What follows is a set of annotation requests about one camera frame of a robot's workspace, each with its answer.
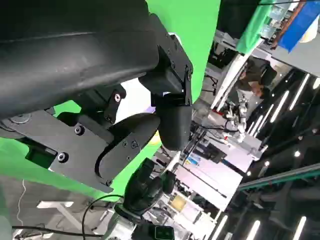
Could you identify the person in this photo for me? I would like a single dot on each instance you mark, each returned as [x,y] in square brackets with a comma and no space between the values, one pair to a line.
[252,75]

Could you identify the hanging green cloth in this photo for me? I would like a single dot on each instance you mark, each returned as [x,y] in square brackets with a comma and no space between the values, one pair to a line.
[250,32]

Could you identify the green table cloth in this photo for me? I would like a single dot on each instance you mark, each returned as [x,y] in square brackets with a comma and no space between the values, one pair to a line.
[192,30]

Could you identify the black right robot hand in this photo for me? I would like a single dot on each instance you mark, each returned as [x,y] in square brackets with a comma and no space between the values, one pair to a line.
[142,192]

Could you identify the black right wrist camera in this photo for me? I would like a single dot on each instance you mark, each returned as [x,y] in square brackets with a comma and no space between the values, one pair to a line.
[160,232]

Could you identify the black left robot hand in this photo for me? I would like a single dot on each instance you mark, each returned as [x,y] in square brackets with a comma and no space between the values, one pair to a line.
[75,62]

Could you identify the lilac plate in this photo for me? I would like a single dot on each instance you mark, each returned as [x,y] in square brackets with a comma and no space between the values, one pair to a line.
[135,95]

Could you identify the blue fabric cover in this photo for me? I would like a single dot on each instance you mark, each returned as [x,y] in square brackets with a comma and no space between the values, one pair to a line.
[297,27]

